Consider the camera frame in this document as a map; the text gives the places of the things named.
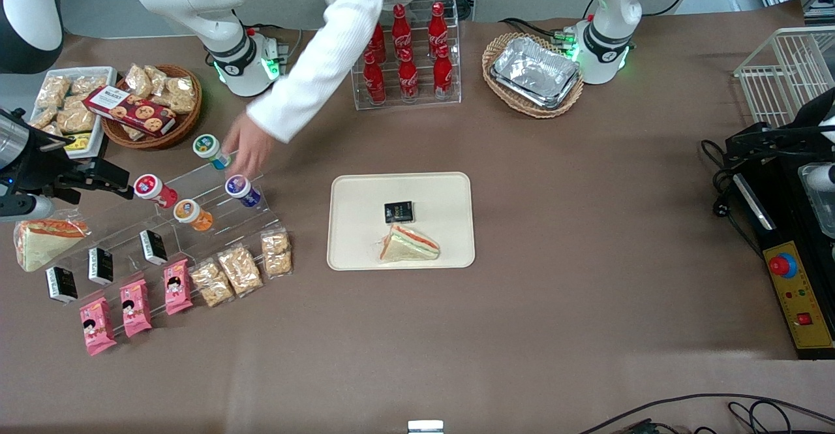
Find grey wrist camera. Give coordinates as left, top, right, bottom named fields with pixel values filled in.
left=0, top=196, right=54, bottom=221
left=799, top=163, right=835, bottom=192

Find light wicker basket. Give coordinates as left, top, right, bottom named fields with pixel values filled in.
left=481, top=32, right=585, bottom=119

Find black cable with plug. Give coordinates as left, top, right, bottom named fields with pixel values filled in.
left=701, top=137, right=764, bottom=258

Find stacked aluminium foil trays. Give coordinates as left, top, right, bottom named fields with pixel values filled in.
left=489, top=36, right=583, bottom=110

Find red gum bottle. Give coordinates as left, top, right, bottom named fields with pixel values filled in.
left=133, top=174, right=179, bottom=209

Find clear bagged rice crisp pack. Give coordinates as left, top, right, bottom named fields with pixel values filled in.
left=189, top=259, right=235, bottom=308
left=217, top=243, right=264, bottom=298
left=261, top=227, right=293, bottom=279

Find clear acrylic bottle rack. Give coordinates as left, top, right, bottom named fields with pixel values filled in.
left=350, top=0, right=463, bottom=110

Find black base cable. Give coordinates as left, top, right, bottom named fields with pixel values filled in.
left=499, top=18, right=575, bottom=46

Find beige plastic tray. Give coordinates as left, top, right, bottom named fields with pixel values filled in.
left=326, top=172, right=476, bottom=271

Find orange gum bottle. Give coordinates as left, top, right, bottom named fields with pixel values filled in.
left=173, top=199, right=214, bottom=232

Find large wrapped triangle sandwich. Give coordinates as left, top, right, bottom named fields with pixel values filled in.
left=13, top=209, right=92, bottom=273

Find purple gum bottle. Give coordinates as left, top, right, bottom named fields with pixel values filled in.
left=225, top=174, right=262, bottom=208

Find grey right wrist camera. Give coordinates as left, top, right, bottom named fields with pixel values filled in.
left=0, top=196, right=54, bottom=221

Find red cola bottle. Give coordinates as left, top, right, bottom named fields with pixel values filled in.
left=363, top=51, right=387, bottom=105
left=391, top=3, right=413, bottom=53
left=433, top=44, right=454, bottom=99
left=369, top=22, right=387, bottom=63
left=428, top=1, right=449, bottom=50
left=398, top=48, right=420, bottom=102

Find small black square pack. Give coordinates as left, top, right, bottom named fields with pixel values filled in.
left=384, top=201, right=416, bottom=224

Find red cookie box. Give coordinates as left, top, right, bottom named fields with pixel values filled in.
left=83, top=86, right=177, bottom=136

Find black yellow control box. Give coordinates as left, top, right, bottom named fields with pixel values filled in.
left=731, top=153, right=835, bottom=361

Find pink snack pack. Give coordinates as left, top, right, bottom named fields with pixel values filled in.
left=79, top=297, right=118, bottom=356
left=119, top=279, right=153, bottom=338
left=163, top=259, right=194, bottom=316

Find small black white box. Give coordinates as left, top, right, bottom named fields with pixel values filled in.
left=139, top=229, right=169, bottom=266
left=46, top=266, right=79, bottom=304
left=88, top=247, right=115, bottom=285

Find clear acrylic tiered display stand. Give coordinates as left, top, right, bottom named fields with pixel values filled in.
left=59, top=150, right=282, bottom=320

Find green gum bottle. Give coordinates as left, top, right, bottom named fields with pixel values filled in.
left=192, top=134, right=232, bottom=170

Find dark wicker snack basket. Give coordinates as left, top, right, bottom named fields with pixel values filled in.
left=101, top=64, right=203, bottom=151

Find white rectangular snack tray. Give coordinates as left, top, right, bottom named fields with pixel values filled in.
left=29, top=67, right=118, bottom=159

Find person's bare hand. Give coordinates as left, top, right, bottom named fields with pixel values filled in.
left=222, top=113, right=275, bottom=177

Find black floor cables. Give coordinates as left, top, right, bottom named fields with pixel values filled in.
left=577, top=393, right=835, bottom=434

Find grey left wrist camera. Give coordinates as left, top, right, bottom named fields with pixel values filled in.
left=799, top=163, right=835, bottom=192

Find white sleeved person forearm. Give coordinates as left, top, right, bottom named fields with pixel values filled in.
left=247, top=0, right=386, bottom=143

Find white wire basket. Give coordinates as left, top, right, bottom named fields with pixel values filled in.
left=734, top=26, right=835, bottom=128

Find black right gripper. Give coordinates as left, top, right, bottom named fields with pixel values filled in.
left=0, top=108, right=134, bottom=209

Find red emergency stop button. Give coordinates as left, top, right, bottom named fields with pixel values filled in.
left=768, top=253, right=798, bottom=279

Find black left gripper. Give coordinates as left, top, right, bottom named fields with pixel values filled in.
left=725, top=88, right=835, bottom=162

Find small wrapped triangle sandwich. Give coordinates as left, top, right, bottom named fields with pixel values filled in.
left=375, top=223, right=441, bottom=264

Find grey connector box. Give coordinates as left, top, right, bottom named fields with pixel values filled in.
left=264, top=36, right=292, bottom=70

